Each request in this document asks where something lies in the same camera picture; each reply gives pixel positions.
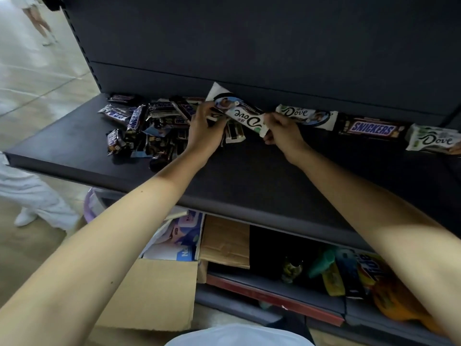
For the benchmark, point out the Dove bar brown hazelnut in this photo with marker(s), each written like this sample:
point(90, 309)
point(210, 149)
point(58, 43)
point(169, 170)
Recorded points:
point(432, 139)

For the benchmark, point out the person's right hand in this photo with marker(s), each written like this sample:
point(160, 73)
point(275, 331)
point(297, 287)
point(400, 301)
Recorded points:
point(286, 138)

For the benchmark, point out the blue printed package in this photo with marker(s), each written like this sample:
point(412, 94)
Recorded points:
point(183, 237)

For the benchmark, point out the person's left forearm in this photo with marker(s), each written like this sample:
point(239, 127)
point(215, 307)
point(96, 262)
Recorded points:
point(90, 270)

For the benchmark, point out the Snickers bar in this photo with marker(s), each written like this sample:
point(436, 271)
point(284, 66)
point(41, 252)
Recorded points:
point(372, 128)

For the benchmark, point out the teal plastic bottle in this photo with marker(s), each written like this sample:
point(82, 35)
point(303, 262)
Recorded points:
point(322, 264)

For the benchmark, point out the dark blue carton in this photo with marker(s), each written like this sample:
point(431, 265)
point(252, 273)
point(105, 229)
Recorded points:
point(349, 273)

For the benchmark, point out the pile of mixed chocolate bars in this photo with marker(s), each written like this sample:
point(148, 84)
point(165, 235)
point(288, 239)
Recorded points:
point(155, 126)

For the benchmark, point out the orange blue detergent bag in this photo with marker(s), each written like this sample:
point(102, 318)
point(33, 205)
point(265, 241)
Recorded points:
point(372, 268)

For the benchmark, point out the person's black trousers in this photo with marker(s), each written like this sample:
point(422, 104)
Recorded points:
point(291, 326)

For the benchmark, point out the person's left hand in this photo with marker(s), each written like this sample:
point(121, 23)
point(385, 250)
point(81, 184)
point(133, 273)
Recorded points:
point(205, 136)

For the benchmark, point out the person's right forearm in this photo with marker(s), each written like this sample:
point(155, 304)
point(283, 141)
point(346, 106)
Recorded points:
point(389, 219)

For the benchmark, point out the yellow plastic bottle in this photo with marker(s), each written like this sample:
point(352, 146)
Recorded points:
point(333, 281)

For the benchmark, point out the dark grey metal shelf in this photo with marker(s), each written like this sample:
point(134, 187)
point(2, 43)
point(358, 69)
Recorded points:
point(324, 50)

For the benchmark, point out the cardboard box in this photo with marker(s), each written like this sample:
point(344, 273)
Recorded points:
point(155, 295)

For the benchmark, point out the orange plastic tub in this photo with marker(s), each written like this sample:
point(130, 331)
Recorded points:
point(399, 304)

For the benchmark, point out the purple plastic basin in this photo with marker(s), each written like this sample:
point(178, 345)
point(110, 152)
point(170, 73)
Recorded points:
point(92, 205)

